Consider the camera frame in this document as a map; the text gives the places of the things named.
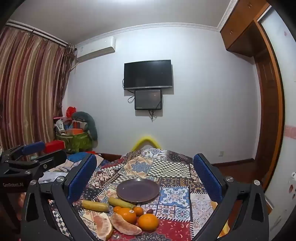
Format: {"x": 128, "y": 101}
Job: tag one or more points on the red box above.
{"x": 55, "y": 146}

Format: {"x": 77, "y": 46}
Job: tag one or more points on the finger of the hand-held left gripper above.
{"x": 52, "y": 160}
{"x": 32, "y": 148}

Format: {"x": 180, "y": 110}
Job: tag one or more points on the patchwork printed blanket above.
{"x": 175, "y": 197}

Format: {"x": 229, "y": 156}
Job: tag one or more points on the blue cloth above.
{"x": 77, "y": 157}

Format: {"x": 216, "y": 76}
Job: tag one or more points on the peeled pomelo segment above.
{"x": 124, "y": 225}
{"x": 103, "y": 226}

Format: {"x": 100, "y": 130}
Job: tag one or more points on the green storage bag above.
{"x": 76, "y": 142}

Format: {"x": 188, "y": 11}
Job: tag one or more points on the wall-mounted black television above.
{"x": 148, "y": 74}

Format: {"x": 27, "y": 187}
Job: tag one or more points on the large orange with sticker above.
{"x": 128, "y": 215}

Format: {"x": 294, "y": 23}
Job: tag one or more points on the plain orange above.
{"x": 148, "y": 222}

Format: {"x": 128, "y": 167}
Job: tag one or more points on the red plastic bag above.
{"x": 70, "y": 111}

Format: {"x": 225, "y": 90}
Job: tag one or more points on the small tangerine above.
{"x": 117, "y": 209}
{"x": 138, "y": 210}

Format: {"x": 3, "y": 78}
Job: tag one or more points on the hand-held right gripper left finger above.
{"x": 82, "y": 177}

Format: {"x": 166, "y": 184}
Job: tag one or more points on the white wall socket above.
{"x": 221, "y": 153}

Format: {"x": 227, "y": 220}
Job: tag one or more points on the grey plush toy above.
{"x": 89, "y": 121}

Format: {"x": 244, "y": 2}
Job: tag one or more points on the small dark red date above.
{"x": 149, "y": 211}

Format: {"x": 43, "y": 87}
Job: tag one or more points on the white air conditioner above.
{"x": 96, "y": 48}

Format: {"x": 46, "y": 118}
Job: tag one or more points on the small black monitor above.
{"x": 148, "y": 99}

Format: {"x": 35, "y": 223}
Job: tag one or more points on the curtain rail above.
{"x": 39, "y": 32}

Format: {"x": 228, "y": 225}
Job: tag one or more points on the yellow curved headrest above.
{"x": 146, "y": 139}

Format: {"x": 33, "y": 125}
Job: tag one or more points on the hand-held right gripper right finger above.
{"x": 207, "y": 178}

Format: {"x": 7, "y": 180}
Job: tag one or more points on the orange box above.
{"x": 75, "y": 131}

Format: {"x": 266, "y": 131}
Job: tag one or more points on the striped curtain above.
{"x": 27, "y": 81}

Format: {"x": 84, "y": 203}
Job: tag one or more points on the wooden overhead cabinet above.
{"x": 242, "y": 25}

